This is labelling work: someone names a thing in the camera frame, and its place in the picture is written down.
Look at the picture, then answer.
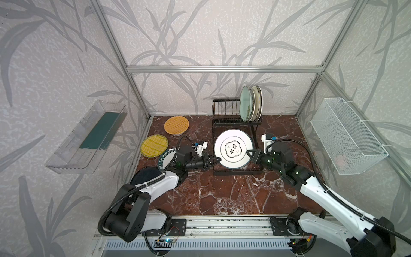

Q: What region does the white plate cloud emblem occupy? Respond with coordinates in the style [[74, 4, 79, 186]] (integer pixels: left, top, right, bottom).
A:
[[214, 129, 254, 169]]

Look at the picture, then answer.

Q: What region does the black wire dish rack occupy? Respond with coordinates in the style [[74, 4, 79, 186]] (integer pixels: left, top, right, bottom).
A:
[[212, 98, 263, 176]]

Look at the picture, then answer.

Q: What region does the cream plate with plum blossoms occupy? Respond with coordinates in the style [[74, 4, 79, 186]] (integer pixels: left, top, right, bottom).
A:
[[256, 86, 263, 121]]

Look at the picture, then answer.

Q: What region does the light green flower plate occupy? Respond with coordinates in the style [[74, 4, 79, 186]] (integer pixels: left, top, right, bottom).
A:
[[240, 86, 251, 122]]

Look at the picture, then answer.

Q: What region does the sunburst plate teal rim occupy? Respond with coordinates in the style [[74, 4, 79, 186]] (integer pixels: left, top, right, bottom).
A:
[[252, 86, 259, 122]]

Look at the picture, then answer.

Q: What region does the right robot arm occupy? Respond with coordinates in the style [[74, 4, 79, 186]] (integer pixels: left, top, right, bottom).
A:
[[246, 139, 411, 257]]

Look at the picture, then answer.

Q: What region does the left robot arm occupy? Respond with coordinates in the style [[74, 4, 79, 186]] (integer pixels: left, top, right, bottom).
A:
[[97, 136, 222, 243]]

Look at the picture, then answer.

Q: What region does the white plate dark green rim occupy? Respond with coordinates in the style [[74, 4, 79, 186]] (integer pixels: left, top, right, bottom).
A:
[[157, 148, 176, 172]]

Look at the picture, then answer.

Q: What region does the orange woven round plate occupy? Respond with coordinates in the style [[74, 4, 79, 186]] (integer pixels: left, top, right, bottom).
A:
[[164, 116, 189, 135]]

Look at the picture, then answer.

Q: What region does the yellow-green round plate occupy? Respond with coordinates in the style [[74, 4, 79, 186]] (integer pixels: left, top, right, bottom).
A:
[[140, 134, 169, 158]]

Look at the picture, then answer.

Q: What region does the dark blue plate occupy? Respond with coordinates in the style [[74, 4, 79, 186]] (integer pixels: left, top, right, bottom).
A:
[[130, 167, 163, 185]]

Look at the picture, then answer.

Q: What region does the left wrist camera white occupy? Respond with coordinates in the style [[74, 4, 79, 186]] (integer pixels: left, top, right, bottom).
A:
[[194, 141, 208, 157]]

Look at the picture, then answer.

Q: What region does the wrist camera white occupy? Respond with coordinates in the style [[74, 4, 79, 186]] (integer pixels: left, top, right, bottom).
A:
[[261, 134, 277, 154], [194, 141, 208, 157]]

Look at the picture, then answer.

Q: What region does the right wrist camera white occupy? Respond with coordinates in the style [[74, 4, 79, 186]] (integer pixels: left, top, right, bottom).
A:
[[261, 134, 277, 154]]

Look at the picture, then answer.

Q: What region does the aluminium front rail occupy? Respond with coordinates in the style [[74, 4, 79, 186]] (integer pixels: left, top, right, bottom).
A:
[[92, 215, 338, 240]]

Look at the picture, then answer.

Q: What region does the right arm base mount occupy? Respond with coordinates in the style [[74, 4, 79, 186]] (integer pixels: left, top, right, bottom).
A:
[[269, 207, 307, 236]]

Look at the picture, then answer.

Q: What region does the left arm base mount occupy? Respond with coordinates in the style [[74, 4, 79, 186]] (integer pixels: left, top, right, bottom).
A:
[[145, 218, 187, 237]]

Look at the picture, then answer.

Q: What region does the white wire mesh basket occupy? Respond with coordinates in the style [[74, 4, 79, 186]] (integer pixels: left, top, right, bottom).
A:
[[311, 97, 389, 176]]

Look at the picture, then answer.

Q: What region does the clear plastic wall tray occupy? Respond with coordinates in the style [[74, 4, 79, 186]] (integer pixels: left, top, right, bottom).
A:
[[45, 100, 128, 175]]

